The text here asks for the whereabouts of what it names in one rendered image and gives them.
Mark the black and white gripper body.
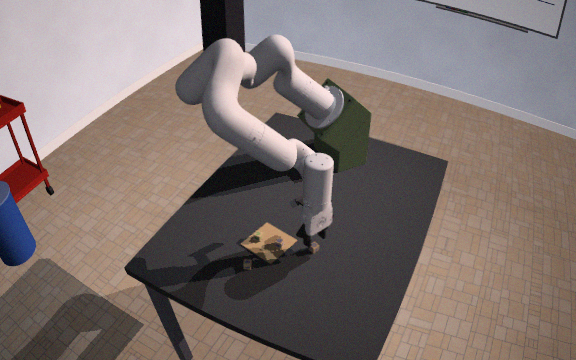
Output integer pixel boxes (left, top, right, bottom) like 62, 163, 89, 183
300, 203, 332, 236

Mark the peach flat mat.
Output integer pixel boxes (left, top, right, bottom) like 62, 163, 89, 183
241, 223, 297, 264

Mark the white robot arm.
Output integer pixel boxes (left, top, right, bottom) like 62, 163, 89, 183
175, 35, 344, 210

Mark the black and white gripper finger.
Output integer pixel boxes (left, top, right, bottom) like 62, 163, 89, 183
296, 223, 311, 248
318, 227, 328, 239

